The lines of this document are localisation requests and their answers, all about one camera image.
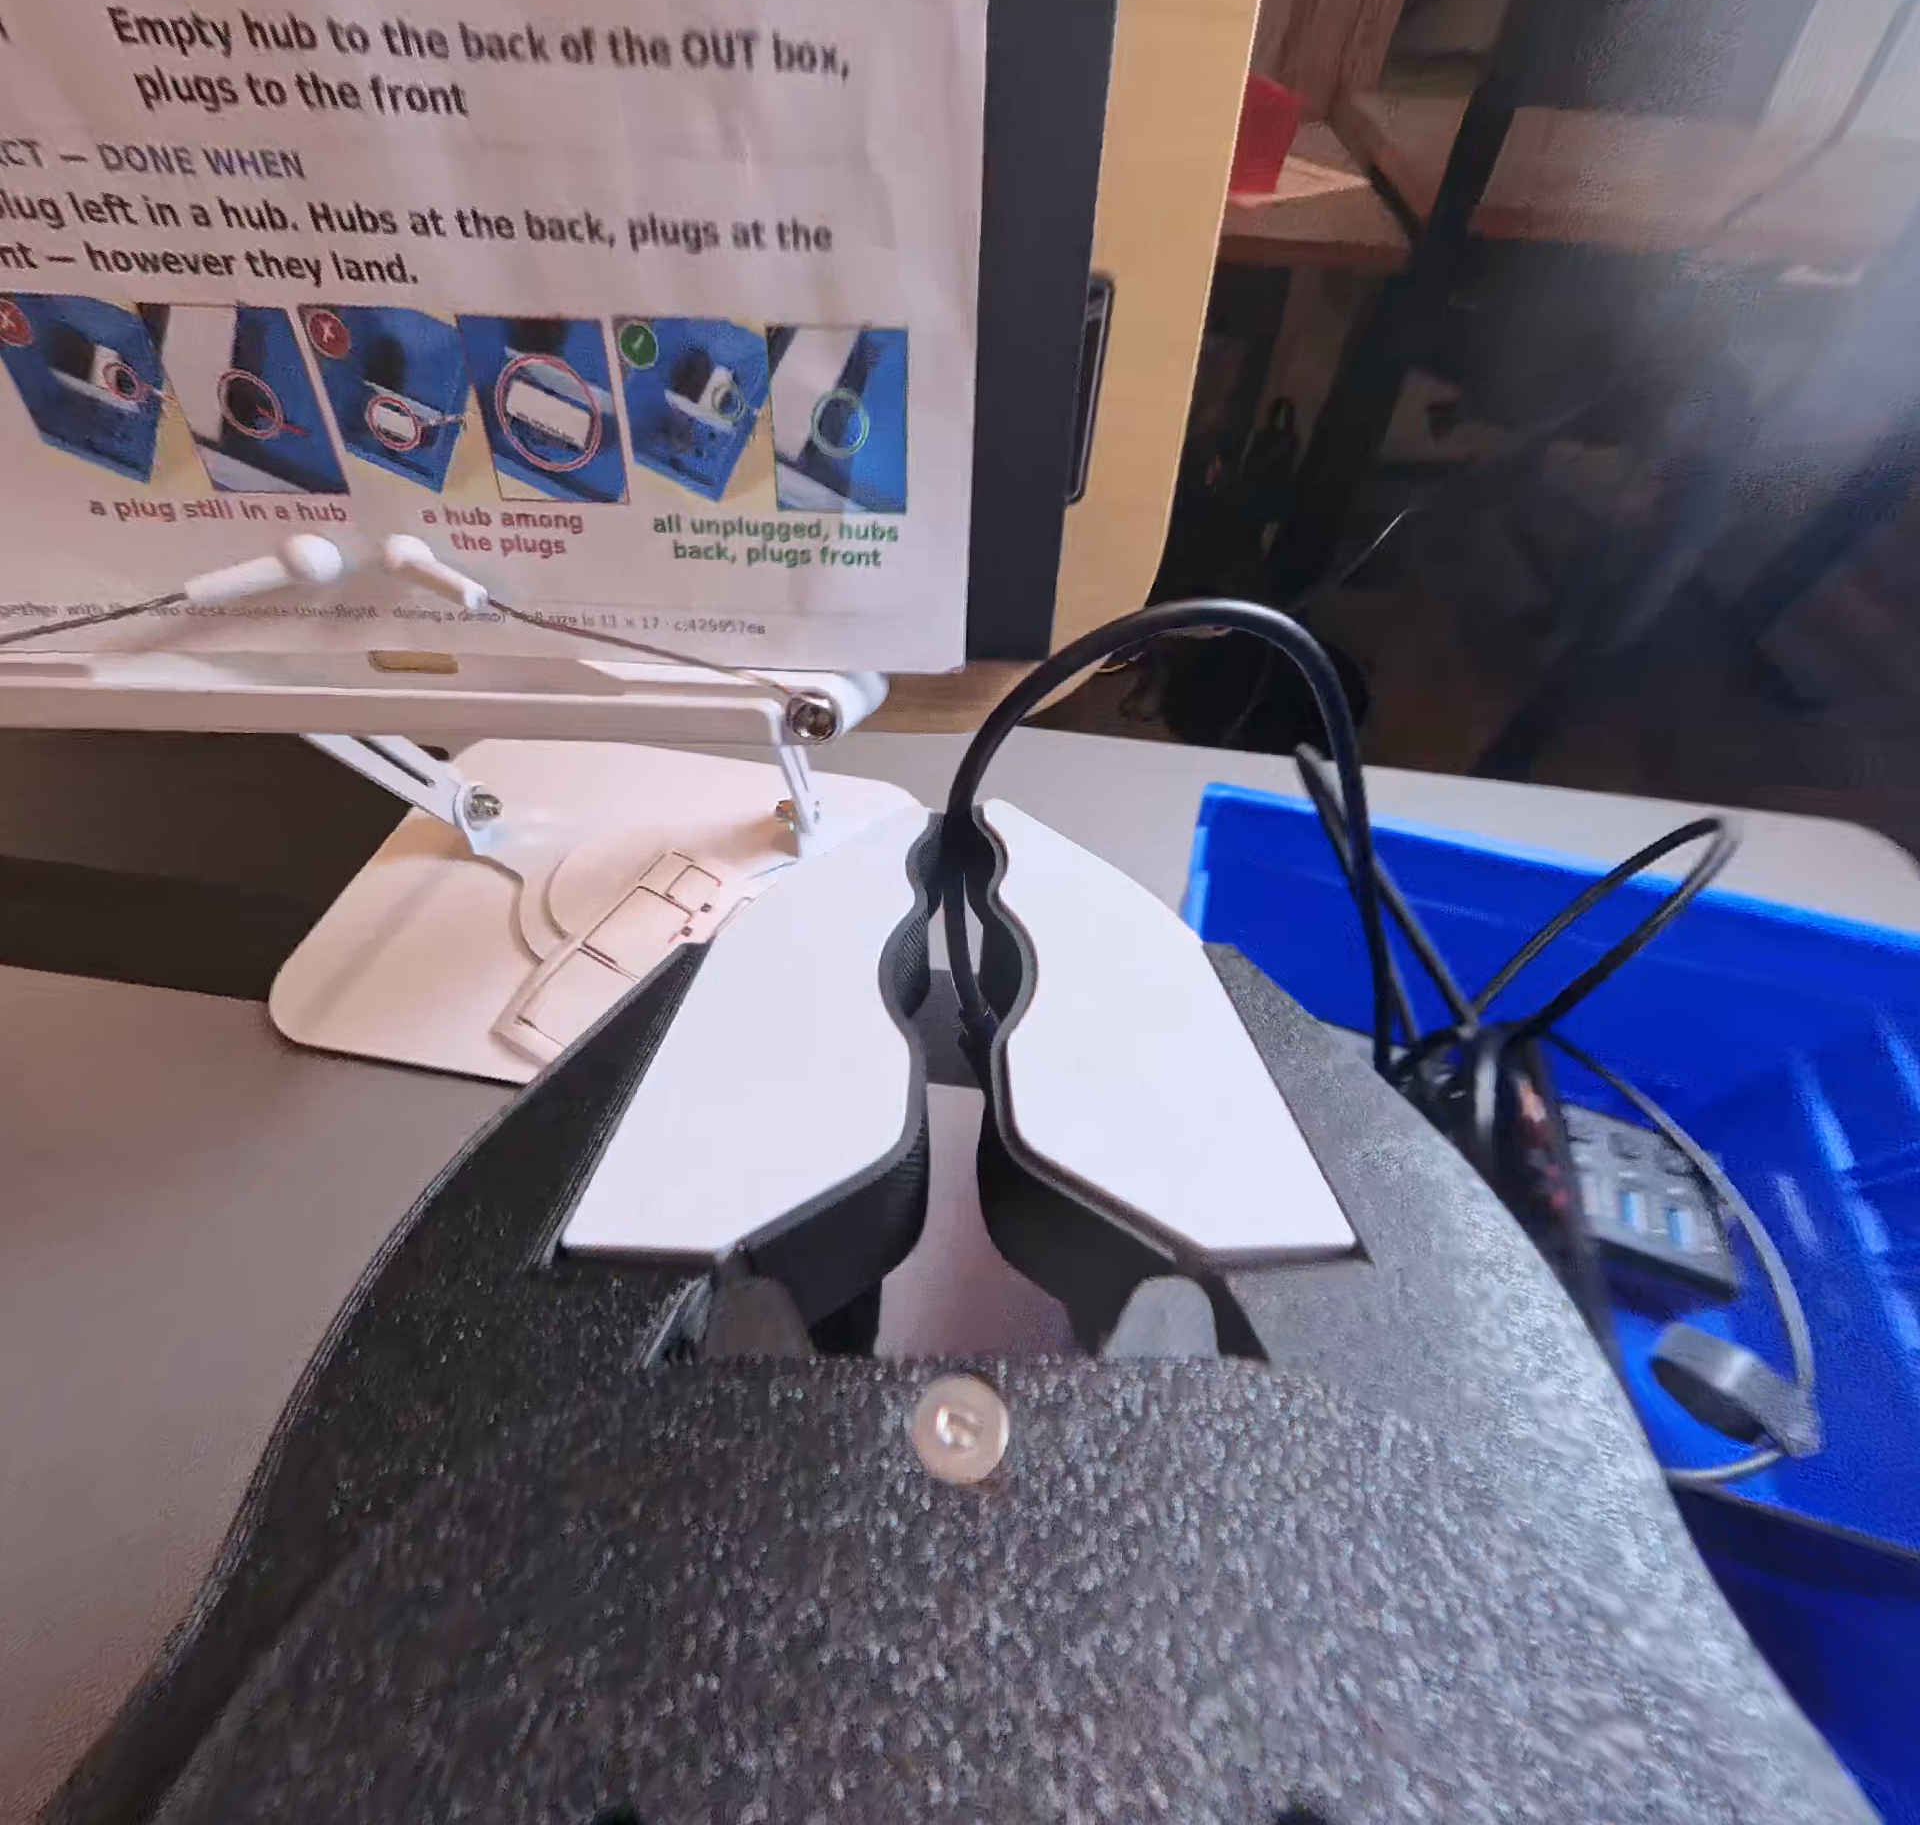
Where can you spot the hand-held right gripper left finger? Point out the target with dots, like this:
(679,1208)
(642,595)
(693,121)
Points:
(766,1077)

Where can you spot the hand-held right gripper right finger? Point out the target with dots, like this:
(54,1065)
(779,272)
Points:
(1155,1092)

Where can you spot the black usb hub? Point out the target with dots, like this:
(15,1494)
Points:
(1650,1197)

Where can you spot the blue plastic bin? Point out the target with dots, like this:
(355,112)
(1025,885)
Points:
(1800,1016)

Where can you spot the white stand with printed tags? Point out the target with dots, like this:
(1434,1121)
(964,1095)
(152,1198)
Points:
(420,957)

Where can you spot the printed poster board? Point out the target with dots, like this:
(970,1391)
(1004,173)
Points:
(526,206)

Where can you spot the red felt basket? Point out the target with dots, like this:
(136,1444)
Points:
(1266,131)

